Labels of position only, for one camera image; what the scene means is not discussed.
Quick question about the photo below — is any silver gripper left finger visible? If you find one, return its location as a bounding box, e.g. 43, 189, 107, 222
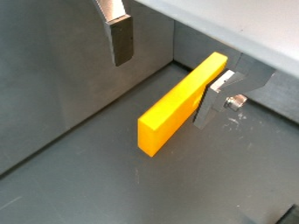
92, 0, 135, 67

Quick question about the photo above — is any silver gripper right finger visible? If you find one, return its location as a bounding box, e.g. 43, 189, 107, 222
192, 54, 277, 130

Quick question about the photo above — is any yellow double-square block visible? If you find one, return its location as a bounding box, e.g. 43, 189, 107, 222
138, 52, 228, 157

